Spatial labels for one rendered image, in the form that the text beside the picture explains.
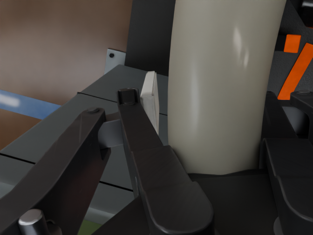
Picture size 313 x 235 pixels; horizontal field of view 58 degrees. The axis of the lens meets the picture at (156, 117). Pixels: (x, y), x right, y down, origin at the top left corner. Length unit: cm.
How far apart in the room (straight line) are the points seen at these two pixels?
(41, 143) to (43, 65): 78
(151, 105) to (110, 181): 34
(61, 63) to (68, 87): 11
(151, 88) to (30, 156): 39
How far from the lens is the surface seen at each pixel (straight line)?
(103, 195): 46
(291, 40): 109
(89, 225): 45
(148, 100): 15
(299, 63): 116
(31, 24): 131
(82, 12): 120
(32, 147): 56
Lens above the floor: 111
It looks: 66 degrees down
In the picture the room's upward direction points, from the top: 157 degrees counter-clockwise
